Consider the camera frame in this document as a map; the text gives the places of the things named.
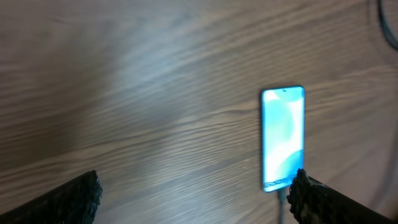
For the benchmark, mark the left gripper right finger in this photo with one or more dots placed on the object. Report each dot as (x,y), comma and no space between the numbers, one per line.
(312,202)

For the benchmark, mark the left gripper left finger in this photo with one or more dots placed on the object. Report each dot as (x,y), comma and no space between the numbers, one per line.
(73,202)

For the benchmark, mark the Galaxy S24+ smartphone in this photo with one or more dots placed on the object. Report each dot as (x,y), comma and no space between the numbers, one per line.
(282,135)

